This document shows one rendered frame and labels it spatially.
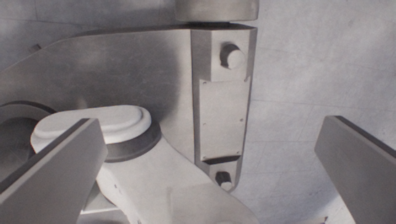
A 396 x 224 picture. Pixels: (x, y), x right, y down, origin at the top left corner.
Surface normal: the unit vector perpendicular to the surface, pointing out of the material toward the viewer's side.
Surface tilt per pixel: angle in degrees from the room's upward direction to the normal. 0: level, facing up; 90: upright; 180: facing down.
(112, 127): 45
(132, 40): 0
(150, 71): 0
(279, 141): 0
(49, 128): 90
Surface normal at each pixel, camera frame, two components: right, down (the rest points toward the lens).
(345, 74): 0.19, 0.47
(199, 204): -0.10, -0.99
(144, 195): -0.02, -0.88
